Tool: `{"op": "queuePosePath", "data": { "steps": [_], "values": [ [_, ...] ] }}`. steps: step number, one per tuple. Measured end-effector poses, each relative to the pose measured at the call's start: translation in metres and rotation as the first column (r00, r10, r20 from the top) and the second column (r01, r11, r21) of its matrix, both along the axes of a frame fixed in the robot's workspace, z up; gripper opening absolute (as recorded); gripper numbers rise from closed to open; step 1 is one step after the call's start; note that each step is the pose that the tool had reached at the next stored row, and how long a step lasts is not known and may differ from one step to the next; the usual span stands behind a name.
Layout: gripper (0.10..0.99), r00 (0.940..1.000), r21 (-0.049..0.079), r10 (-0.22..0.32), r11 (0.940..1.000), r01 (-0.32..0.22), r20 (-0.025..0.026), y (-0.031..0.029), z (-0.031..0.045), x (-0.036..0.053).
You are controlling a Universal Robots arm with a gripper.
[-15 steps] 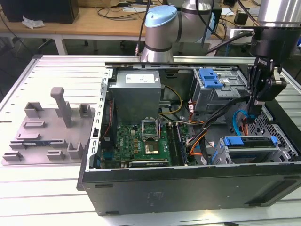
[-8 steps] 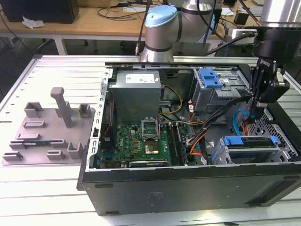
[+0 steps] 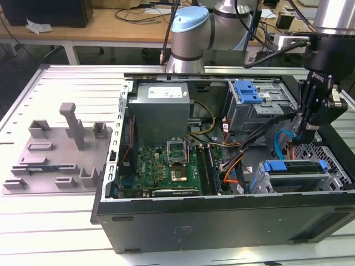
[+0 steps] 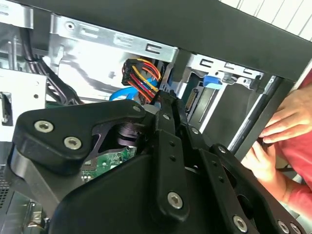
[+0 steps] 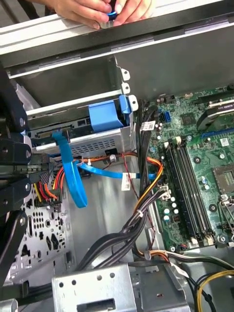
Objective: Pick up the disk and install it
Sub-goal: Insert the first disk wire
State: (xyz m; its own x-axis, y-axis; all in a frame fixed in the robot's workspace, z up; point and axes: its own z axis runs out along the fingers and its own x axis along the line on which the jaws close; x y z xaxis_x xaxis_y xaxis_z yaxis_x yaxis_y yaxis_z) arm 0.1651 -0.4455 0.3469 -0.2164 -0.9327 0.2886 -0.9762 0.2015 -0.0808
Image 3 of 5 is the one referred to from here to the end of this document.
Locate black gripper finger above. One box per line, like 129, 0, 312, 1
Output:
294, 112, 317, 144

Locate orange disk power wire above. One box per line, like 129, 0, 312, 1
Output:
287, 135, 302, 159

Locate blue data wire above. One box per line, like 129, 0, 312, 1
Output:
273, 129, 295, 161

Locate hard disk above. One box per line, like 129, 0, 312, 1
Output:
262, 158, 329, 193

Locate metal disk bay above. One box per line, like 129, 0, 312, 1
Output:
249, 159, 349, 195

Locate small black box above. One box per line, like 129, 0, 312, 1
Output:
276, 12, 295, 30

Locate metal drive cage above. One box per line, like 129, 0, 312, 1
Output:
223, 79, 302, 134

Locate wooden desk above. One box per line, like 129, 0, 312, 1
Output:
0, 7, 174, 66
251, 0, 320, 66

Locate white paper sheet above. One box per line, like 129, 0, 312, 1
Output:
260, 8, 278, 19

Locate blue plastic latch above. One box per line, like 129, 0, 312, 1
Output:
234, 79, 263, 105

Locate black RAM slot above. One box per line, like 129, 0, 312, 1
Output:
205, 145, 219, 195
196, 145, 209, 195
200, 145, 214, 195
209, 145, 223, 194

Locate black PC case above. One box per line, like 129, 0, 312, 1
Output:
90, 66, 355, 254

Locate metal socket cover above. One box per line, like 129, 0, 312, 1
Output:
165, 137, 190, 166

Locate CPU socket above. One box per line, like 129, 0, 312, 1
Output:
169, 165, 190, 183

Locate black graphics card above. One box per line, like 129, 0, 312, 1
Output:
151, 188, 199, 198

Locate grey power supply unit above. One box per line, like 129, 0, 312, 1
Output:
128, 82, 191, 139

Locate green motherboard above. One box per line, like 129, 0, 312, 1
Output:
113, 144, 232, 199

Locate brown cardboard box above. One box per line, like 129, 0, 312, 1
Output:
113, 0, 143, 9

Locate grey parts rack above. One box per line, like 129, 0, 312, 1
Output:
1, 102, 113, 196

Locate thin blue RAM stick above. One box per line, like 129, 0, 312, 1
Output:
26, 165, 59, 172

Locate black computer tower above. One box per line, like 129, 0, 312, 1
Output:
1, 0, 94, 28

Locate crumpled white plastic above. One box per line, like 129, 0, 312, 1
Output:
26, 18, 53, 35

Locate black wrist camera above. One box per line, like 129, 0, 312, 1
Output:
310, 85, 348, 131

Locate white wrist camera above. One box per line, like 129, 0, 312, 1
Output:
273, 32, 311, 53

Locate black camera cable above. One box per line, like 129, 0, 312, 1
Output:
235, 0, 310, 69

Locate black cable bundle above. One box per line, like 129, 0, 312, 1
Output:
220, 113, 299, 172

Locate orange board power wires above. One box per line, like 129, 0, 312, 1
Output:
222, 163, 242, 185

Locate yellow black supply wires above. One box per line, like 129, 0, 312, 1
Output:
188, 100, 217, 136

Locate black hanging cable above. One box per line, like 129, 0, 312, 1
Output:
159, 0, 181, 66

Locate black desk cables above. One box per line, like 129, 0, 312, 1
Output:
115, 7, 173, 25

